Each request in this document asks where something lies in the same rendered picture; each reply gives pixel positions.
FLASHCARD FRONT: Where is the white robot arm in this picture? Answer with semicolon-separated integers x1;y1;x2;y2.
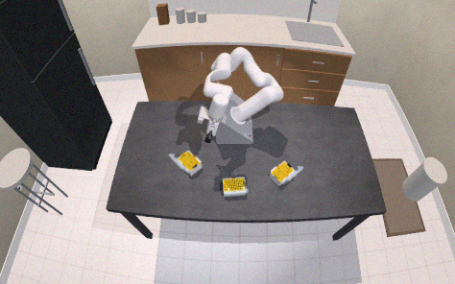
197;47;283;125

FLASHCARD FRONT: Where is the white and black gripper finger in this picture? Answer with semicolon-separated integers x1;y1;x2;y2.
204;130;212;143

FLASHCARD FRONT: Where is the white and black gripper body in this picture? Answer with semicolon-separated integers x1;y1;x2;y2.
206;120;221;136

